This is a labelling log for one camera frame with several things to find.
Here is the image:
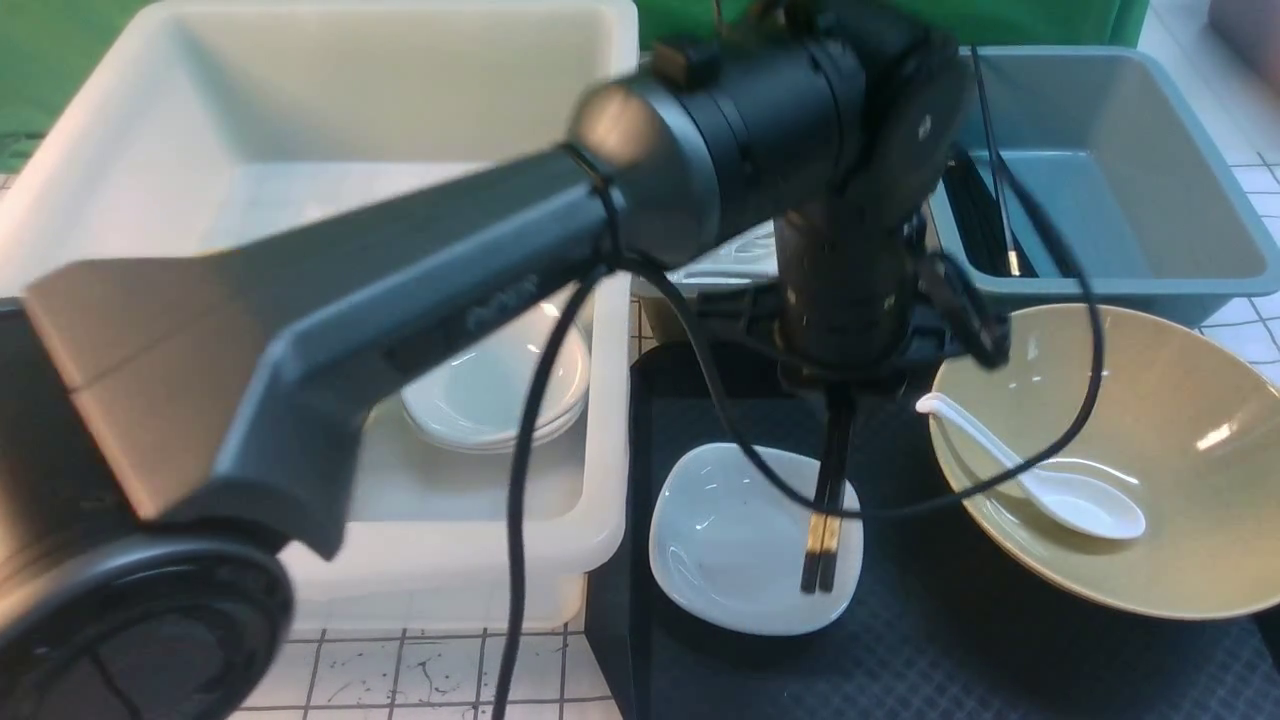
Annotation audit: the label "olive grey spoon bin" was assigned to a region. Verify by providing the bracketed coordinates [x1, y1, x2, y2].
[632, 222, 778, 343]

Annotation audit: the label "upright black chopstick in bin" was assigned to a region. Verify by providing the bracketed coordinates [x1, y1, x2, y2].
[969, 44, 1021, 277]

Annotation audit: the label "black textured serving tray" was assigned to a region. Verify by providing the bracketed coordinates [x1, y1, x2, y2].
[585, 343, 1279, 719]

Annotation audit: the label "large white plastic tub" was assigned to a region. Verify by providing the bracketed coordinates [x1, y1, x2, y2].
[1, 1, 637, 638]

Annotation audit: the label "white ceramic soup spoon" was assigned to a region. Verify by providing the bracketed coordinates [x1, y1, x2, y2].
[915, 392, 1147, 541]

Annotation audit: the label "right grey black robot arm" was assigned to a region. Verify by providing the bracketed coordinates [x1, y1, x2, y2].
[3, 1, 1009, 719]

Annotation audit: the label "bundle black chopsticks in bin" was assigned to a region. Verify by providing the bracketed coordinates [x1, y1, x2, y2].
[942, 145, 1080, 279]

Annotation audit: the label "white sauce dish top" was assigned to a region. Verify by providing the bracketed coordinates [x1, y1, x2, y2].
[399, 301, 591, 454]

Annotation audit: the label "blue grey chopstick bin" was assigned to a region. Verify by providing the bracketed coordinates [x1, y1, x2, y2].
[979, 46, 1279, 327]

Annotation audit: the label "tan noodle bowl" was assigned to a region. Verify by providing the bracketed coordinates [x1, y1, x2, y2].
[928, 304, 1279, 620]

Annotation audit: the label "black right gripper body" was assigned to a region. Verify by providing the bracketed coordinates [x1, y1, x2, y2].
[700, 201, 1011, 395]

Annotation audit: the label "white square sauce dish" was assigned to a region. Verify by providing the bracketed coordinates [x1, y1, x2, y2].
[648, 442, 865, 637]

